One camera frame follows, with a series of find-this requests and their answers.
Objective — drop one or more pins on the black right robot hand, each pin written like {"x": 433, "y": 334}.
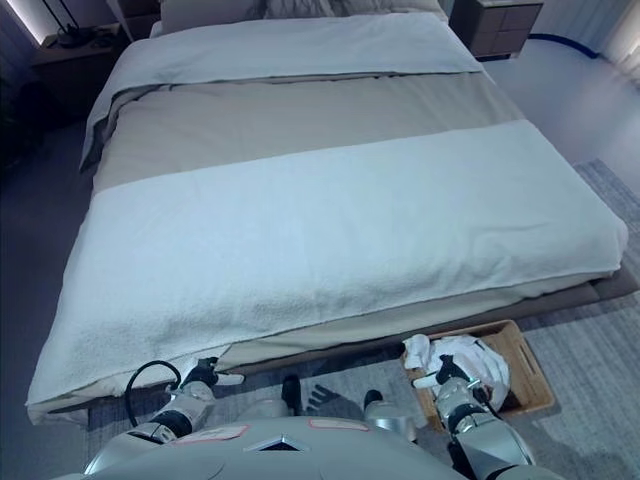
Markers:
{"x": 450, "y": 374}

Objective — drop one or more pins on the woven wooden basket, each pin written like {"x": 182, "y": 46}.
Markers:
{"x": 530, "y": 375}

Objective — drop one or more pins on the white terry blanket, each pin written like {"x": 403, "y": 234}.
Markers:
{"x": 300, "y": 235}

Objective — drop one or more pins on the silver left robot leg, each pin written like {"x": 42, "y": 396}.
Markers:
{"x": 290, "y": 395}

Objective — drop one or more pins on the brown bed frame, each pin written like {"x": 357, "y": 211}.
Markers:
{"x": 607, "y": 290}

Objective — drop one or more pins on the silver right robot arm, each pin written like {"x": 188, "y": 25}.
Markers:
{"x": 475, "y": 430}

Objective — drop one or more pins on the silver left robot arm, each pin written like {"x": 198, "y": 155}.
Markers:
{"x": 185, "y": 405}

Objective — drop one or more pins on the beige duvet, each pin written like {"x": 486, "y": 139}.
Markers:
{"x": 275, "y": 120}

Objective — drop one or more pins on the black thin-legged lamp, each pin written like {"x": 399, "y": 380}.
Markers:
{"x": 70, "y": 35}

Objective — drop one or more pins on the white clothes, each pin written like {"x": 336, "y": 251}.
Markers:
{"x": 485, "y": 362}

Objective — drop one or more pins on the grey floor rug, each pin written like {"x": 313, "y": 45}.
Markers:
{"x": 595, "y": 350}

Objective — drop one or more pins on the brown wooden nightstand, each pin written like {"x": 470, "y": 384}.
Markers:
{"x": 500, "y": 30}

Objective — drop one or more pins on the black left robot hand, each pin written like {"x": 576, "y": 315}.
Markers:
{"x": 202, "y": 374}

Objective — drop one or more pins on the silver robot leg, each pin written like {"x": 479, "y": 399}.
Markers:
{"x": 390, "y": 412}
{"x": 290, "y": 395}

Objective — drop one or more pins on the silver right robot leg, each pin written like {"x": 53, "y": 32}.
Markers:
{"x": 390, "y": 412}

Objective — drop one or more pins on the large beige pillow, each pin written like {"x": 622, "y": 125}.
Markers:
{"x": 210, "y": 12}

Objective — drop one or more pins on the sheer white curtain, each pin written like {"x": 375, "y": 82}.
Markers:
{"x": 622, "y": 30}

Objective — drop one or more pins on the dark low side table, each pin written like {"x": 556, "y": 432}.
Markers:
{"x": 70, "y": 70}

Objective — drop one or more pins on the grey robot torso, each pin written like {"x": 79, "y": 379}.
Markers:
{"x": 280, "y": 457}

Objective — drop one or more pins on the pale folded duvet top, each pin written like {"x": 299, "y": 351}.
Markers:
{"x": 300, "y": 47}

